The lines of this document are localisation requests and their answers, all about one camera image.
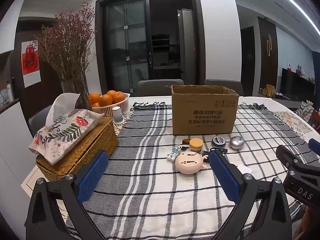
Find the pile of oranges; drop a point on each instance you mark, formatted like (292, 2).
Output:
(106, 100)

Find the grey television cabinet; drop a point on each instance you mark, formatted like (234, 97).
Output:
(282, 100)

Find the white tissue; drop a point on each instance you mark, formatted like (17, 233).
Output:
(62, 105)

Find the floral tissue cover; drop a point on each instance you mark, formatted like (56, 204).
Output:
(67, 132)

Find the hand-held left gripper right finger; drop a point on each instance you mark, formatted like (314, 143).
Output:
(223, 177)

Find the grey checked tablecloth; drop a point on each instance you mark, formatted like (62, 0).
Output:
(150, 160)

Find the dark wooden door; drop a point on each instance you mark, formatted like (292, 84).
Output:
(247, 60)

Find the round green white tin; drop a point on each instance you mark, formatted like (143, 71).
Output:
(218, 141)

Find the small white cup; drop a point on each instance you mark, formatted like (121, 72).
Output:
(117, 116)

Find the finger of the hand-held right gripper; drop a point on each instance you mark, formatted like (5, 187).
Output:
(315, 146)
(287, 156)

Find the black multi-tool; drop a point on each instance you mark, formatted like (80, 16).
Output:
(220, 150)

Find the patterned gift bag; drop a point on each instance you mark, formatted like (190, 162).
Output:
(304, 111)

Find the grey dining chair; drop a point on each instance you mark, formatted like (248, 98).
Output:
(160, 87)
(225, 83)
(40, 120)

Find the pink round deer case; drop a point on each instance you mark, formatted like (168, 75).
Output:
(188, 162)

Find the white paper card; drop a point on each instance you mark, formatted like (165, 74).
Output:
(244, 169)

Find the person's right hand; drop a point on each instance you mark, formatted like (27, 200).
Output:
(310, 222)

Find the floral placemat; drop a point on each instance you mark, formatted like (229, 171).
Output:
(292, 123)

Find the glass vase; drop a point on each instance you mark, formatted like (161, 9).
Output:
(75, 90)

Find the sliding glass door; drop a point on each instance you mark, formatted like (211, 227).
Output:
(130, 45)

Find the yellow bag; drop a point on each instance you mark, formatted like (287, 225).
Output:
(270, 90)

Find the silver dome timer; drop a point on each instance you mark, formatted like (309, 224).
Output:
(236, 143)

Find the dried pink flowers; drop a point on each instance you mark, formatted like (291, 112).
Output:
(67, 47)

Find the brown cardboard box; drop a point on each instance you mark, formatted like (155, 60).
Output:
(202, 117)

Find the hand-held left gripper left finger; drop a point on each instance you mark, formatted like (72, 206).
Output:
(92, 177)

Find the red wall poster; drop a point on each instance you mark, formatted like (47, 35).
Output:
(30, 62)

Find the small cream lid jar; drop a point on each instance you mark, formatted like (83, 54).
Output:
(195, 145)

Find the white plastic fruit basket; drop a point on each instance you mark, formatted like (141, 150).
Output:
(105, 110)

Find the woven tissue basket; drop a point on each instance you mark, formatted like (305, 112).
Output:
(92, 142)

